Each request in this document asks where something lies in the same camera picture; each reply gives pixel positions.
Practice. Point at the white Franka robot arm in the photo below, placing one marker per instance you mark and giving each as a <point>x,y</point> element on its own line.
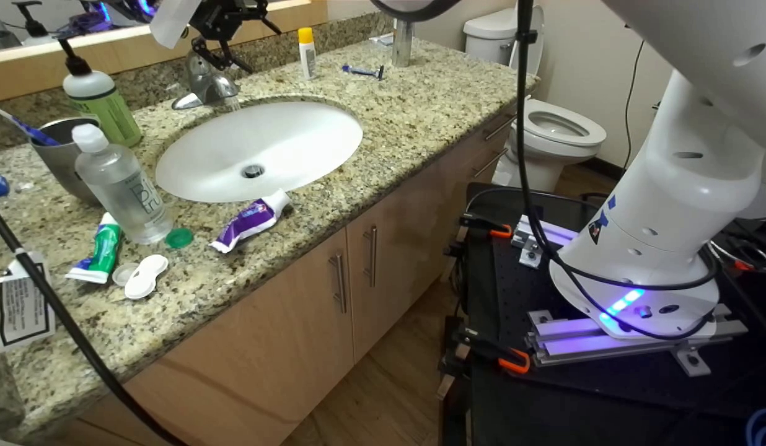
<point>688,189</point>

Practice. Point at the white oval sink basin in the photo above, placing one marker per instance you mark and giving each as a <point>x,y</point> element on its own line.
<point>299,139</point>

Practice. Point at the wooden vanity cabinet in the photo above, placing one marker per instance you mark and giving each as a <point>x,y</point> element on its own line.
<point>273,329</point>

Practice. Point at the small green cap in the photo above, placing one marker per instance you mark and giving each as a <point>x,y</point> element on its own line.
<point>180,239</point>

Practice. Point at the white bottle with yellow cap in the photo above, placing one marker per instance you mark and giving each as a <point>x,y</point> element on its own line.
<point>306,52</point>

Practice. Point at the chrome sink faucet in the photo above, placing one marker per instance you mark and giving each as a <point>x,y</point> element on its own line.
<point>204,90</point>

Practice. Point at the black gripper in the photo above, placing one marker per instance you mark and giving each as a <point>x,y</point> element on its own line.
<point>228,17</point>

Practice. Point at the white toilet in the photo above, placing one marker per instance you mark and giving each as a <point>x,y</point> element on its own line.
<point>563,132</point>

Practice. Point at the chrome sink drain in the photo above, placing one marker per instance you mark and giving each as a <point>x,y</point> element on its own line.
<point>254,171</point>

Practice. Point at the clear bottle with white cap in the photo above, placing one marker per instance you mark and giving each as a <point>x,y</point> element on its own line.
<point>123,189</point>

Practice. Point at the grey metal cup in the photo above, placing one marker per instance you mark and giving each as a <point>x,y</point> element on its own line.
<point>64,168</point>

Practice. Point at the black clamp with orange grip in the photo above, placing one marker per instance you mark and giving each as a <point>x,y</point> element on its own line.
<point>490,229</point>
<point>501,357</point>

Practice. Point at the blue razor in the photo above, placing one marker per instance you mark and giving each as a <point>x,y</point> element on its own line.
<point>362,72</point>

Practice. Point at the green pump soap bottle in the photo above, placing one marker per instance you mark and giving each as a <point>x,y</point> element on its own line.
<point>101,108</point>

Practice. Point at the green toothpaste tube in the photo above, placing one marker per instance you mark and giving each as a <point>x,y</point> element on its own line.
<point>108,248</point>

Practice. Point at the wood framed mirror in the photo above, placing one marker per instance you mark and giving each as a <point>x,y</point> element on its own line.
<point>111,46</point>

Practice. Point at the clear round lid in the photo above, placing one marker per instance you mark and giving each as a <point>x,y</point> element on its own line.
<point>119,276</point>

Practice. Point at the blue toothbrush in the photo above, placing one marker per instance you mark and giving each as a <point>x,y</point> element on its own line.
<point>36,135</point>

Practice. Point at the black robot table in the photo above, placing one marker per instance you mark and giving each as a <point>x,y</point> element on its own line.
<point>563,404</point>

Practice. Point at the white floss container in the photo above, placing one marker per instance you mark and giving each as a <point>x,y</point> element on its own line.
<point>148,276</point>

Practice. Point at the purple toothpaste tube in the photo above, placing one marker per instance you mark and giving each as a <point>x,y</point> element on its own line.
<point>249,220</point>

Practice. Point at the aluminium mounting rail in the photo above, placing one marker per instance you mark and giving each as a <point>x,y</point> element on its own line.
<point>580,348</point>
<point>532,248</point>

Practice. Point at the silver metal bottle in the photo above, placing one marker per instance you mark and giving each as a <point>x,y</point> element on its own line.
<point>403,46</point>

